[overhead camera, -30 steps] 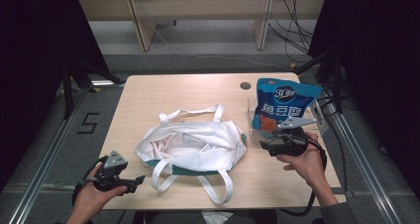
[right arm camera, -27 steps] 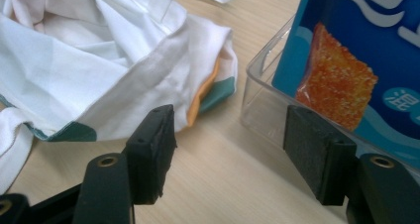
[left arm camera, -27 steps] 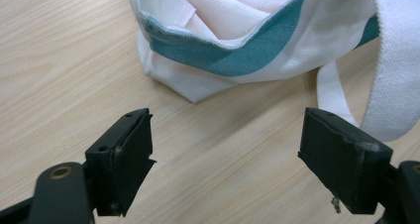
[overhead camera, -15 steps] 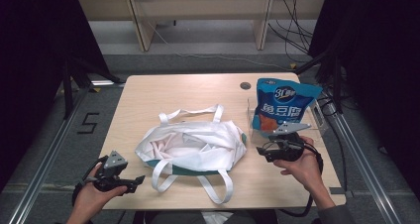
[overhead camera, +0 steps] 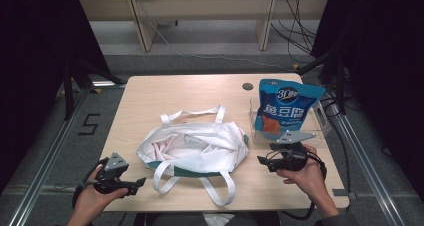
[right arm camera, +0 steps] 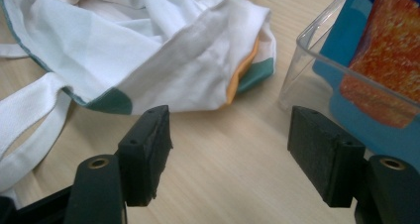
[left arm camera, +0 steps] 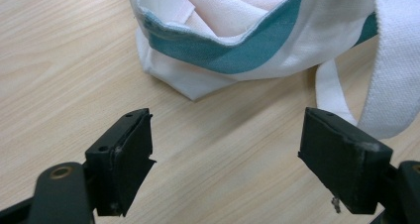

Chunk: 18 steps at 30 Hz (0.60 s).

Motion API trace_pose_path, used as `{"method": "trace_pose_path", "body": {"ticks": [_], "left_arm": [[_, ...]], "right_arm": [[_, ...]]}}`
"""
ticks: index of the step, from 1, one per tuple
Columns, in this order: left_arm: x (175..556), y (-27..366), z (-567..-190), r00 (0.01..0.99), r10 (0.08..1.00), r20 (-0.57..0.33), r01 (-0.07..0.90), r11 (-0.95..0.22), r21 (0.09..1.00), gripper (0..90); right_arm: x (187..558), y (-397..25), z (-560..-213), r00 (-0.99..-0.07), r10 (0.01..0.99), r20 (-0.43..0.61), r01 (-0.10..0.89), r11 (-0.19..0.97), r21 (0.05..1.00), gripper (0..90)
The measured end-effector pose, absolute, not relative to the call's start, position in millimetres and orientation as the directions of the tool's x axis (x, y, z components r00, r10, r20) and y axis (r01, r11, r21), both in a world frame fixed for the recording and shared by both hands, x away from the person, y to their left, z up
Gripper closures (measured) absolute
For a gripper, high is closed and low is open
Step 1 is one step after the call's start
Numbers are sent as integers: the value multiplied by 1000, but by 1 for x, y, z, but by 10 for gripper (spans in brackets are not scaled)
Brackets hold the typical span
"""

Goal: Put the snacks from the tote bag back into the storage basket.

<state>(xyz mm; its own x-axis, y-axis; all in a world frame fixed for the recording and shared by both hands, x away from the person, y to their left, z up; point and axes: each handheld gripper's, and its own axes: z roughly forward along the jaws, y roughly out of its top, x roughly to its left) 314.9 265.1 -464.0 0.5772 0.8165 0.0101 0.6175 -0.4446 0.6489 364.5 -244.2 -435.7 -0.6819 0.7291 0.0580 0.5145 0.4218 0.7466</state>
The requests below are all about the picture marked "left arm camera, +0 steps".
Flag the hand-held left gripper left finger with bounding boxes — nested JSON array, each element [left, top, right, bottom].
[[84, 107, 158, 218]]

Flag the white and teal tote bag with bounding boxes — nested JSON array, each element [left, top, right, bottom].
[[124, 0, 420, 141]]

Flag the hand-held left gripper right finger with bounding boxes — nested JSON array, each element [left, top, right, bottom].
[[297, 106, 394, 215]]

